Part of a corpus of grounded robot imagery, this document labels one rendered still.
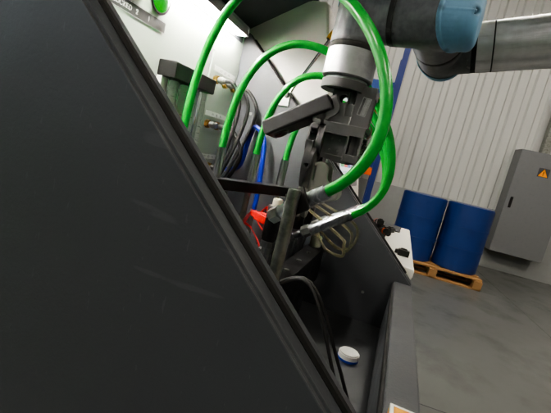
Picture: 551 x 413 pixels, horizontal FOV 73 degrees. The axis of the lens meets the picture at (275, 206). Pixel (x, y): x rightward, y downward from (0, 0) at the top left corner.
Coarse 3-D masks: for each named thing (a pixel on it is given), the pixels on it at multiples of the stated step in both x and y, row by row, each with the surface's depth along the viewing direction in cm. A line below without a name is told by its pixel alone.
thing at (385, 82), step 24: (240, 0) 56; (216, 24) 59; (360, 24) 41; (384, 48) 40; (384, 72) 39; (192, 96) 63; (384, 96) 39; (384, 120) 39; (360, 168) 41; (336, 192) 43
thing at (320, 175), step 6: (318, 162) 55; (324, 162) 55; (318, 168) 56; (324, 168) 55; (312, 174) 56; (318, 174) 56; (324, 174) 55; (312, 180) 56; (318, 180) 56; (324, 180) 56; (312, 186) 56; (318, 186) 56; (306, 192) 56; (330, 198) 56
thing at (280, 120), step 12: (324, 96) 55; (300, 108) 56; (312, 108) 55; (324, 108) 55; (264, 120) 58; (276, 120) 57; (288, 120) 57; (300, 120) 56; (264, 132) 58; (276, 132) 58; (288, 132) 60
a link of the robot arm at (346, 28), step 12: (360, 0) 50; (372, 0) 50; (384, 0) 49; (348, 12) 51; (372, 12) 50; (384, 12) 49; (336, 24) 53; (348, 24) 51; (384, 24) 50; (336, 36) 53; (348, 36) 51; (360, 36) 51; (384, 36) 51
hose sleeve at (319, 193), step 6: (324, 186) 44; (312, 192) 45; (318, 192) 44; (324, 192) 44; (312, 198) 44; (318, 198) 44; (324, 198) 44; (282, 204) 48; (312, 204) 45; (276, 210) 48; (282, 210) 48
